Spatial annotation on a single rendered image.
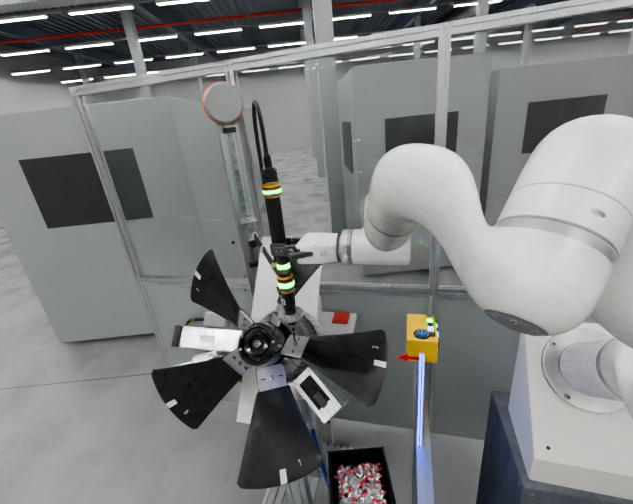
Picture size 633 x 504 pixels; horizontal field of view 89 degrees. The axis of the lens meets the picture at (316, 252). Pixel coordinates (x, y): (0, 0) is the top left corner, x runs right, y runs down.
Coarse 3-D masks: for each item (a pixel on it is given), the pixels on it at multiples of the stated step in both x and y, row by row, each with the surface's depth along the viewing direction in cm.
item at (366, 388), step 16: (320, 336) 97; (336, 336) 96; (352, 336) 95; (368, 336) 94; (384, 336) 93; (304, 352) 90; (320, 352) 90; (336, 352) 90; (352, 352) 90; (368, 352) 90; (384, 352) 89; (320, 368) 86; (336, 368) 86; (352, 368) 86; (368, 368) 86; (384, 368) 86; (352, 384) 83; (368, 384) 83; (368, 400) 80
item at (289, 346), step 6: (300, 336) 97; (288, 342) 95; (300, 342) 95; (306, 342) 95; (288, 348) 92; (294, 348) 92; (300, 348) 92; (282, 354) 90; (288, 354) 90; (294, 354) 90; (300, 354) 90
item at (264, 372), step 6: (270, 366) 94; (276, 366) 95; (282, 366) 96; (258, 372) 91; (264, 372) 92; (270, 372) 93; (276, 372) 94; (282, 372) 95; (258, 378) 91; (264, 378) 92; (276, 378) 94; (282, 378) 95; (258, 384) 90; (264, 384) 91; (270, 384) 92; (276, 384) 93; (282, 384) 94; (264, 390) 90
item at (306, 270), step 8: (296, 264) 100; (304, 264) 97; (312, 264) 95; (320, 264) 93; (296, 272) 98; (304, 272) 95; (312, 272) 93; (296, 280) 96; (304, 280) 93; (296, 288) 94
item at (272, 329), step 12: (252, 324) 92; (264, 324) 91; (240, 336) 92; (252, 336) 91; (264, 336) 90; (276, 336) 90; (288, 336) 100; (240, 348) 91; (252, 348) 91; (264, 348) 89; (276, 348) 89; (252, 360) 89; (264, 360) 88; (276, 360) 93; (288, 360) 98
